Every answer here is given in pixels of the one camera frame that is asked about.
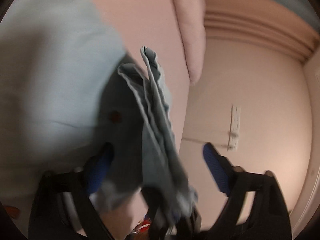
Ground pink rolled duvet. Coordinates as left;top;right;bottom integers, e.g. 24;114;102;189
173;0;206;85

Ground pink curtain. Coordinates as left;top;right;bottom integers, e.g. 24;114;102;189
204;0;319;62

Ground white wall power strip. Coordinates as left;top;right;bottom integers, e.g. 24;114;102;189
227;105;241;151

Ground pink bed sheet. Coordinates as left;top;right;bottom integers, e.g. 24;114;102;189
92;0;193;239

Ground light blue strawberry pants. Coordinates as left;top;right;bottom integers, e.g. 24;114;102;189
0;0;200;235

